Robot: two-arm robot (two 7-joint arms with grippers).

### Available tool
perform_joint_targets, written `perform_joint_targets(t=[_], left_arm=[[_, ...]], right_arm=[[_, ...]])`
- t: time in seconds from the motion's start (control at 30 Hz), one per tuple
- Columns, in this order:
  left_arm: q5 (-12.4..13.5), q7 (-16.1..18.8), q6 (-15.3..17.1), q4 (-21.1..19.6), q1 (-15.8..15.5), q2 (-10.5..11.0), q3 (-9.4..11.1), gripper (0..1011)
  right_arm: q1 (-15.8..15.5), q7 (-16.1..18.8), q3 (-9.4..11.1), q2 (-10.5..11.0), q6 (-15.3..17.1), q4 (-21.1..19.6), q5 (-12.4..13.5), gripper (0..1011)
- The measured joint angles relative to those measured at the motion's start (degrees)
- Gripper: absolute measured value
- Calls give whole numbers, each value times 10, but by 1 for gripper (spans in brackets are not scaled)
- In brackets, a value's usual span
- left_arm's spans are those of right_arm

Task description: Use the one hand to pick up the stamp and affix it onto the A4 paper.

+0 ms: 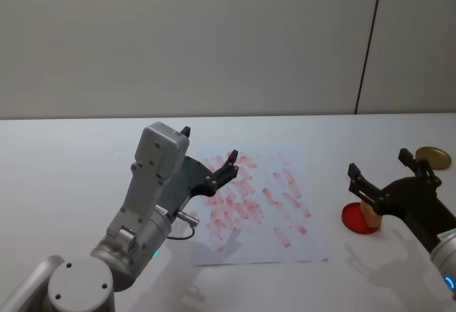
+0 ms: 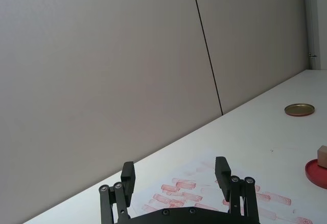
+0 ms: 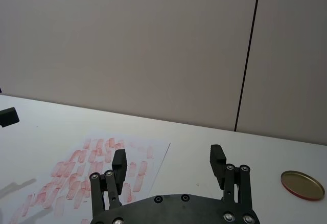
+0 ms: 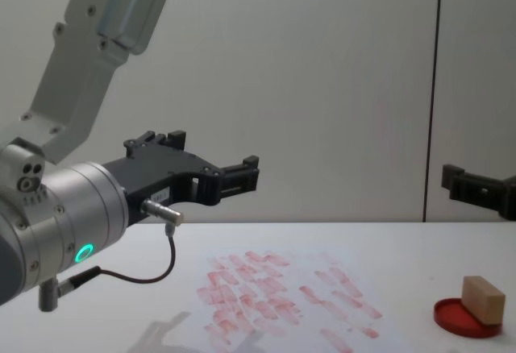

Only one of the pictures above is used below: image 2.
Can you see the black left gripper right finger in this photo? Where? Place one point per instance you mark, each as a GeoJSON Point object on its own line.
{"type": "Point", "coordinates": [221, 180]}

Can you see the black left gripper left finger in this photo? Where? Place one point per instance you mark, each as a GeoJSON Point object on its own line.
{"type": "Point", "coordinates": [127, 183]}

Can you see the white paper with red stamps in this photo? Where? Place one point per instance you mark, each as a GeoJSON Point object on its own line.
{"type": "Point", "coordinates": [189, 193]}

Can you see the round red tray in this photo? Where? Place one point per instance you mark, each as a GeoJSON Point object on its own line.
{"type": "Point", "coordinates": [315, 176]}

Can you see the small wooden block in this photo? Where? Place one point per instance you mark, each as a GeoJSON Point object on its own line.
{"type": "Point", "coordinates": [322, 157]}

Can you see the round brass tin lid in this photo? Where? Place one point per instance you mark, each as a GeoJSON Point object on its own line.
{"type": "Point", "coordinates": [299, 109]}

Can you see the small metal door latch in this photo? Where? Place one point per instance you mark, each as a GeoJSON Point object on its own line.
{"type": "Point", "coordinates": [312, 55]}

